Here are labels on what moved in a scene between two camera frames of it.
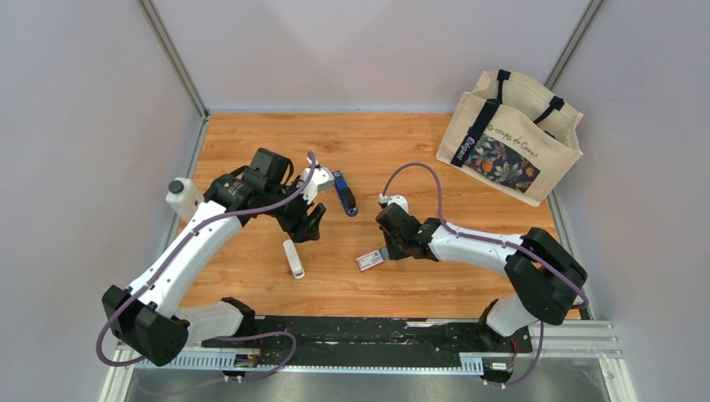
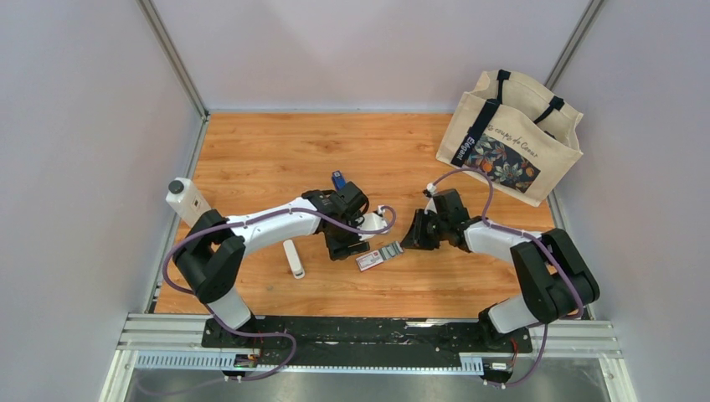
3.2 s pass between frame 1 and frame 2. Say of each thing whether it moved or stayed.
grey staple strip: stayed
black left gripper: moved
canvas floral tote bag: stayed
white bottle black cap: stayed
